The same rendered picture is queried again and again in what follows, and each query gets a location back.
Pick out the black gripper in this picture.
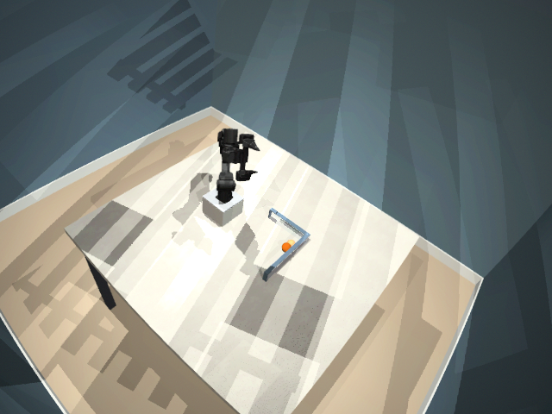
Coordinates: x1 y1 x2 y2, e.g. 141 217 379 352
234 134 260 181

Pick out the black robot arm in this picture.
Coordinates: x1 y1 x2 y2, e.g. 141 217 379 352
216 129 239 204

